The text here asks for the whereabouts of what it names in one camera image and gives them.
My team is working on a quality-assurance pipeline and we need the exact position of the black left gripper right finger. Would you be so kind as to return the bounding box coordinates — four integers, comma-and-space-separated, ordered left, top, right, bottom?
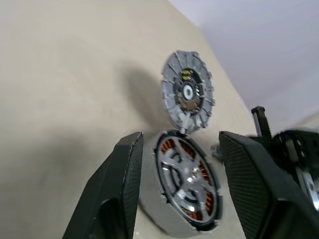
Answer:
218, 131, 319, 239

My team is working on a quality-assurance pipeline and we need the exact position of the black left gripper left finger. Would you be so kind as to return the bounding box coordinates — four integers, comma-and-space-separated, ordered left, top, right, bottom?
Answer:
62, 131, 145, 239

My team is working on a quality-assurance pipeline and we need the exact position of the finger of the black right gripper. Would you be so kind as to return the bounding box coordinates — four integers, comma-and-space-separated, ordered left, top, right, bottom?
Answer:
251, 106, 274, 140

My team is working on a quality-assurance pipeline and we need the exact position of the silver spoked rotor wheel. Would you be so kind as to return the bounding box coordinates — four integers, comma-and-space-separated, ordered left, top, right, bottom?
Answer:
156, 135, 218, 225

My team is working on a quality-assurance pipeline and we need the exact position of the grey round stator disc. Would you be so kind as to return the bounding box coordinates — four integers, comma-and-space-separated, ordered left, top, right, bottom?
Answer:
160, 49, 216, 134

